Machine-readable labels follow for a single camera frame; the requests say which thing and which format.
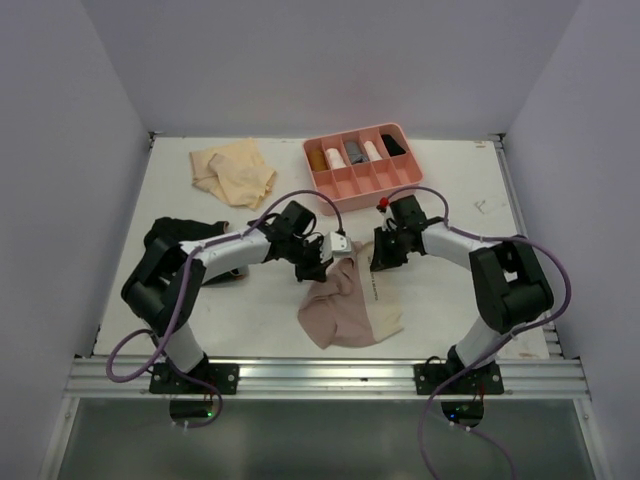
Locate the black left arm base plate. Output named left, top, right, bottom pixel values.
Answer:
left=149, top=362, right=240, bottom=395

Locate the black rolled underwear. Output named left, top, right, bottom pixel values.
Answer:
left=381, top=134, right=406, bottom=157

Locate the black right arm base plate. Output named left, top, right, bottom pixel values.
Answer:
left=412, top=356, right=505, bottom=396

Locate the pink underwear cream waistband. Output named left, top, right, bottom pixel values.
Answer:
left=297, top=242, right=403, bottom=349

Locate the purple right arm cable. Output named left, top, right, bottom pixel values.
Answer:
left=382, top=185, right=574, bottom=480

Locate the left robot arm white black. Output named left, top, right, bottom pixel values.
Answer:
left=121, top=200, right=344, bottom=393

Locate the aluminium table frame rail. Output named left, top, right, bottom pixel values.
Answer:
left=64, top=135, right=590, bottom=400

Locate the beige underwear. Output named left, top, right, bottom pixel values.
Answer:
left=189, top=138, right=277, bottom=210

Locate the black underwear orange trim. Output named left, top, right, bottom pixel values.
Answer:
left=143, top=217, right=249, bottom=286

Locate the brown rolled underwear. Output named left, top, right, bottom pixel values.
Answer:
left=308, top=150, right=329, bottom=172

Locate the grey rolled underwear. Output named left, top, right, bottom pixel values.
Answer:
left=344, top=140, right=369, bottom=165

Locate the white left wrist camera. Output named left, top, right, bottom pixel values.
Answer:
left=320, top=232, right=354, bottom=262

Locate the pink divided organizer tray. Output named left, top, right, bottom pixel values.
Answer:
left=303, top=123, right=424, bottom=215

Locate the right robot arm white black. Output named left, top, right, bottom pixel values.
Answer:
left=370, top=195, right=554, bottom=393

